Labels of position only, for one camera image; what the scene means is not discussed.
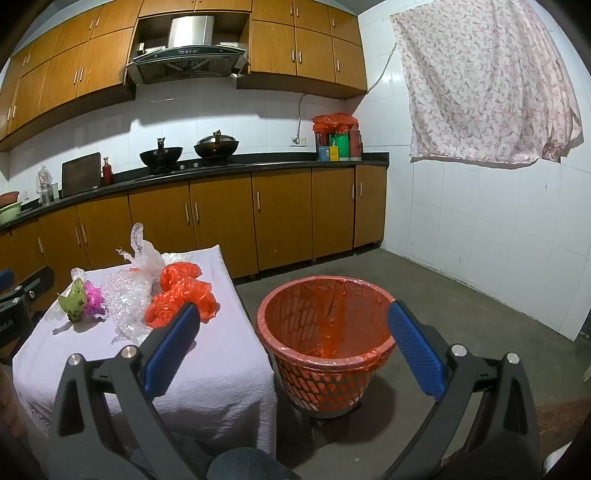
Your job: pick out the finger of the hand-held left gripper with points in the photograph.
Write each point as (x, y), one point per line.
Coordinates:
(34, 286)
(4, 280)

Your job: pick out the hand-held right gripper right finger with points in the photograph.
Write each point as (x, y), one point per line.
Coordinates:
(415, 350)

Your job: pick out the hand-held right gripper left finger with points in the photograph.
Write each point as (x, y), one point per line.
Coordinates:
(171, 344)

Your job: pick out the orange plastic bag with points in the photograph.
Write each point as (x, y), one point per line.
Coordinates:
(178, 274)
(166, 309)

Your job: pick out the green paw-print wrapper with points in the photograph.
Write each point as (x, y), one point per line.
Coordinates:
(74, 300)

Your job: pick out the pink plastic wrapper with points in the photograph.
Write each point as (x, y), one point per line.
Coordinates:
(94, 300)

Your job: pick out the clear bubble wrap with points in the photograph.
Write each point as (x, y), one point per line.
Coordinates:
(124, 300)

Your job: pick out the orange plastic basket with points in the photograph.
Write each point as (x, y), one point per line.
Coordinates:
(332, 318)

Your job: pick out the clear plastic bag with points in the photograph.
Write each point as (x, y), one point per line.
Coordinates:
(147, 256)

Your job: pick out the red plastic mesh basket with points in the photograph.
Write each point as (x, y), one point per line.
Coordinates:
(323, 383)

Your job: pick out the person's left hand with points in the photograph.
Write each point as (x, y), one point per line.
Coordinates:
(11, 401)

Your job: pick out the table with white cloth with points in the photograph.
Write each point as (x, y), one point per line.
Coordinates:
(221, 369)

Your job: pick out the red basin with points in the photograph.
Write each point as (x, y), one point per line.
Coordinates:
(8, 198)

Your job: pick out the glass jar with plastic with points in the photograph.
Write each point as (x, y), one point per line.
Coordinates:
(46, 187)

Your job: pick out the dark wooden cutting board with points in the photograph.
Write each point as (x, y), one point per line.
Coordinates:
(81, 175)

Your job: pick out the red bottle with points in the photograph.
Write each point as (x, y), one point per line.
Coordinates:
(107, 173)

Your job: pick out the person's right leg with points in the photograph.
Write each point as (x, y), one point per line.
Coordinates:
(249, 466)

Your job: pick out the brown wooden board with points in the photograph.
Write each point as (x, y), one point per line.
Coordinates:
(561, 417)

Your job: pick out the row of wooden base cabinets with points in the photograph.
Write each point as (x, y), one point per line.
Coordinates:
(281, 217)

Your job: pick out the wooden stick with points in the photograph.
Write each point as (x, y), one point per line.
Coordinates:
(586, 371)

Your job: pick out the gas stove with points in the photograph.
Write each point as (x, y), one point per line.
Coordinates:
(184, 167)

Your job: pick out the black wok with lid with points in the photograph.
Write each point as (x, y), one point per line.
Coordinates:
(216, 146)

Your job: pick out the black kitchen countertop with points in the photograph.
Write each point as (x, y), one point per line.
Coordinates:
(277, 160)

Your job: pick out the wide red canister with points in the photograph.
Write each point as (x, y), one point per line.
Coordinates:
(355, 144)

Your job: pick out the blue and yellow box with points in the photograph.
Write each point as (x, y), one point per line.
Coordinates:
(328, 153)

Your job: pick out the green canister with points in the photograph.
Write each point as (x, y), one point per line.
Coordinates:
(342, 146)

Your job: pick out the slim red canister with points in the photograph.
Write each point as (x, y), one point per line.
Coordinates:
(321, 141)

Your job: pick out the orange bag over canisters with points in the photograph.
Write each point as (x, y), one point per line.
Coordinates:
(334, 122)

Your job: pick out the floral pink curtain cloth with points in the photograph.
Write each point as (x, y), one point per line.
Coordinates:
(485, 83)

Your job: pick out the steel range hood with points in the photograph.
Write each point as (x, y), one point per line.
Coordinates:
(189, 55)

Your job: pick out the white wall outlet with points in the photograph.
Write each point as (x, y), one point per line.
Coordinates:
(298, 141)

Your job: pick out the row of wooden wall cabinets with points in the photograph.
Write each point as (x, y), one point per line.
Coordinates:
(295, 50)

